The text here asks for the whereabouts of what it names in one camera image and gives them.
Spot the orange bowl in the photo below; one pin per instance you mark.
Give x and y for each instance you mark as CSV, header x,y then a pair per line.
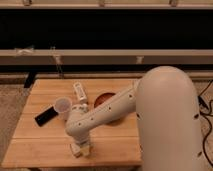
x,y
102,98

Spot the translucent plastic cup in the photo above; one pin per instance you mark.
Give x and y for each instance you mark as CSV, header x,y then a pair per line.
x,y
63,106

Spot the white tube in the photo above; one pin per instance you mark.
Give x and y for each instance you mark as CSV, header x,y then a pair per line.
x,y
80,93

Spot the grey rail beam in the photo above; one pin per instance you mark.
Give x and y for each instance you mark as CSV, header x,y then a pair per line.
x,y
90,57

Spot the black rectangular block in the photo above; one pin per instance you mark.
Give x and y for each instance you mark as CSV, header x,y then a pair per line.
x,y
45,116

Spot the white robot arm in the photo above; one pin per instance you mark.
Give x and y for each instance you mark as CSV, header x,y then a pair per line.
x,y
165,102

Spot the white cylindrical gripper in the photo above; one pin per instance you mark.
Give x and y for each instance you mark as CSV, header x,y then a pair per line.
x,y
82,140

